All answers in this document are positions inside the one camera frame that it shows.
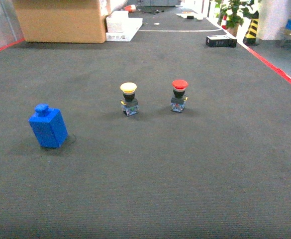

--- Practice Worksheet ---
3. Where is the blue block part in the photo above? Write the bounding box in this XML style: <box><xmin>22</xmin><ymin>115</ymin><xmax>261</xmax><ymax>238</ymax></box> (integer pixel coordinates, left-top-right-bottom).
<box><xmin>28</xmin><ymin>104</ymin><xmax>68</xmax><ymax>148</ymax></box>

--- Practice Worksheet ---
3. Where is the yellow mushroom push button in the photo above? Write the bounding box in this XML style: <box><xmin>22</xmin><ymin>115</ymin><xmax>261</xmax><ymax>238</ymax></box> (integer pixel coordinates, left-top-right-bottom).
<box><xmin>120</xmin><ymin>82</ymin><xmax>139</xmax><ymax>116</ymax></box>

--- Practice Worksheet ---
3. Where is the red mushroom push button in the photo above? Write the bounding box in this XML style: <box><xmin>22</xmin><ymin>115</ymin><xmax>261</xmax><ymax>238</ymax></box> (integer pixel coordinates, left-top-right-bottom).
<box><xmin>170</xmin><ymin>79</ymin><xmax>189</xmax><ymax>113</ymax></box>

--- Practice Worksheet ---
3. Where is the white flat box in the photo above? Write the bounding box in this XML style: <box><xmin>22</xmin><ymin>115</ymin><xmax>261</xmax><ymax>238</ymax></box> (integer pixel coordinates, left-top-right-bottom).
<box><xmin>106</xmin><ymin>18</ymin><xmax>143</xmax><ymax>42</ymax></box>

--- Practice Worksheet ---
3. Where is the small white box on top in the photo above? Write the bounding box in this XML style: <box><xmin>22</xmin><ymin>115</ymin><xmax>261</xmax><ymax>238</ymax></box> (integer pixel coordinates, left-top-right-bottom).
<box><xmin>106</xmin><ymin>10</ymin><xmax>129</xmax><ymax>33</ymax></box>

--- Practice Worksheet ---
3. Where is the black small box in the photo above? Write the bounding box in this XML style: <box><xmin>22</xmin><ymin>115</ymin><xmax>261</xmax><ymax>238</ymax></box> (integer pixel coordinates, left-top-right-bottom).
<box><xmin>205</xmin><ymin>35</ymin><xmax>237</xmax><ymax>48</ymax></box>

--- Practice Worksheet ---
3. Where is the large cardboard box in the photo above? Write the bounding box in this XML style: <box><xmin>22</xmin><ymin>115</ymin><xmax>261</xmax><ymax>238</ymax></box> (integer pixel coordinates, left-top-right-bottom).
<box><xmin>12</xmin><ymin>0</ymin><xmax>110</xmax><ymax>43</ymax></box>

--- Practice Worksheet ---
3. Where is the yellow black striped bollard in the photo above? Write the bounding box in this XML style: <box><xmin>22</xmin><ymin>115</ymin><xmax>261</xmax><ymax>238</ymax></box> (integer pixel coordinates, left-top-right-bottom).
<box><xmin>243</xmin><ymin>11</ymin><xmax>259</xmax><ymax>46</ymax></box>

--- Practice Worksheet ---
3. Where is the potted green plant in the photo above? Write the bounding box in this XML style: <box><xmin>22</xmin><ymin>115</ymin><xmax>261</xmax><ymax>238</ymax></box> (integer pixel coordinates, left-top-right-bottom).
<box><xmin>217</xmin><ymin>0</ymin><xmax>258</xmax><ymax>37</ymax></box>

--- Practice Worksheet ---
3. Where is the red conveyor side rail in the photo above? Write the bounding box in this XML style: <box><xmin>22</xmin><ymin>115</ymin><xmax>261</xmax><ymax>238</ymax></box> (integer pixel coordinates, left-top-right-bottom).
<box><xmin>238</xmin><ymin>41</ymin><xmax>291</xmax><ymax>84</ymax></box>

